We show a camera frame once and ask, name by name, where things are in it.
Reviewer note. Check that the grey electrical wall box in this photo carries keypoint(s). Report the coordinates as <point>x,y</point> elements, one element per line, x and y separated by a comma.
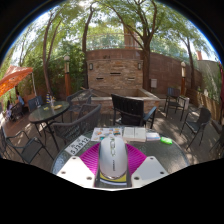
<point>153,83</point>

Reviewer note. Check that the closed red parasol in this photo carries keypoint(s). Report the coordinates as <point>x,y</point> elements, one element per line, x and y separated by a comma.
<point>222,83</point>

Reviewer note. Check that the black slatted chair with armrests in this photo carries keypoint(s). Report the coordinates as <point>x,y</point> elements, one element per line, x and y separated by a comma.
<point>128,108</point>

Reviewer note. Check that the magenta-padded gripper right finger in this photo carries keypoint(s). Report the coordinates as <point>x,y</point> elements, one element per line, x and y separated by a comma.
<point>150,170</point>

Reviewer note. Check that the white computer mouse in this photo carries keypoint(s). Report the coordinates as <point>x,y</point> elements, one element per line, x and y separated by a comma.
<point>113,156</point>

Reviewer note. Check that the small white box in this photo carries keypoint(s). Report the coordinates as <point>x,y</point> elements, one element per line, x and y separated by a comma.
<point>153,136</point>

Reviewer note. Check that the white number plate card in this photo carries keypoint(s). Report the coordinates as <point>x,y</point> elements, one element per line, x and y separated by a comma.
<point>77,145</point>

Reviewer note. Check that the wooden lamp post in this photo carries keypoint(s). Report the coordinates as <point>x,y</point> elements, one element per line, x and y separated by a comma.
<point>183,78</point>
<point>67,76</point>

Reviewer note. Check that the small green object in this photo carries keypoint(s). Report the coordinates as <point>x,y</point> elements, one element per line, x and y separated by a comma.
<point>166,140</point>

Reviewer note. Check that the person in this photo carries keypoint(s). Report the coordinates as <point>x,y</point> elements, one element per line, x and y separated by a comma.
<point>20,99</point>

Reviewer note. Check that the white open book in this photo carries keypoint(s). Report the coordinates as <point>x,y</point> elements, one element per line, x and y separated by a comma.
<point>134,134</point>

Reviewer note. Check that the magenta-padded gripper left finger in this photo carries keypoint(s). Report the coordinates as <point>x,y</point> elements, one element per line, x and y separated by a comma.
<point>75,170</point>

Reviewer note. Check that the black mesh armchair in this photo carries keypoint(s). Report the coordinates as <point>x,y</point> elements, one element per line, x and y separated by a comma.
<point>78,125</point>
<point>35,102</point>
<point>80,97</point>
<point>28,148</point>
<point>200,121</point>

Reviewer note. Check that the round dark side table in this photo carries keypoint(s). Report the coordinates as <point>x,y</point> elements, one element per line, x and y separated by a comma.
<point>48,113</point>

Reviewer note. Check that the orange parasol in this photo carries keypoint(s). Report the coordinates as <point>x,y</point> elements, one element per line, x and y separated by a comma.
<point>13,78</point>

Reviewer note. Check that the wall lantern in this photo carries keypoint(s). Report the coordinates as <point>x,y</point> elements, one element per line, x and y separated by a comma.
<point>139,66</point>
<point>91,66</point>

